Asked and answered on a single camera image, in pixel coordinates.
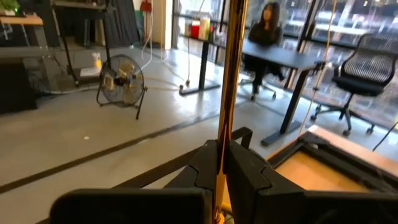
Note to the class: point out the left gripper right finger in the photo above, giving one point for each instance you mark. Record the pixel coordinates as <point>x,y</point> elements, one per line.
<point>280,205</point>

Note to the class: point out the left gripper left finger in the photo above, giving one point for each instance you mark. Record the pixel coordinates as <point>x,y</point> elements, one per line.
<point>140,205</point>

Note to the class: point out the gold candlestick holder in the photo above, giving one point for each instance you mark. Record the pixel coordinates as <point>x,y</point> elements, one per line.
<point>233,62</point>

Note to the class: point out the black floor fan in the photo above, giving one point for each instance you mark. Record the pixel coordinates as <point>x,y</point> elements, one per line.
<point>121,81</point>

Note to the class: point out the black mesh office chair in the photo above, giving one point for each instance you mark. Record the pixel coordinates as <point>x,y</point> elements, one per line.
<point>357,85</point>

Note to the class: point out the dark office desk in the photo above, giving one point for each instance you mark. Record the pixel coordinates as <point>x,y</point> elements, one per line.
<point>280,56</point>

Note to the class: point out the yellow spray bottle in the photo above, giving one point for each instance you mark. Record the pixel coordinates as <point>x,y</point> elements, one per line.
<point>97,62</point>

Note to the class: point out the black bar table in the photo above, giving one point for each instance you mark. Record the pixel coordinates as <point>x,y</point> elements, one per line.
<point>203,62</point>

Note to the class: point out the person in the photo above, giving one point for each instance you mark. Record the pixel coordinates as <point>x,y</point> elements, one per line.
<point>264,34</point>

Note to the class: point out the red container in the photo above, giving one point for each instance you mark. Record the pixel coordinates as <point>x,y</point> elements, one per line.
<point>195,31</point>

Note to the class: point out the black curtain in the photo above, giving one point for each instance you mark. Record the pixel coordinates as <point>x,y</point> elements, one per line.
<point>124,21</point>

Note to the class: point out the black metal stand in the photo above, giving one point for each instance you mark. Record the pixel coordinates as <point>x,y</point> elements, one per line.
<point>81,5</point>

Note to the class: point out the wooden desk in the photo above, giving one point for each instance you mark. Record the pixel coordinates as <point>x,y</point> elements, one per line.
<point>18,20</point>

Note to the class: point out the green potted plant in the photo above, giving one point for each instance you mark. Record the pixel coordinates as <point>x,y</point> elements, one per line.
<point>7,5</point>

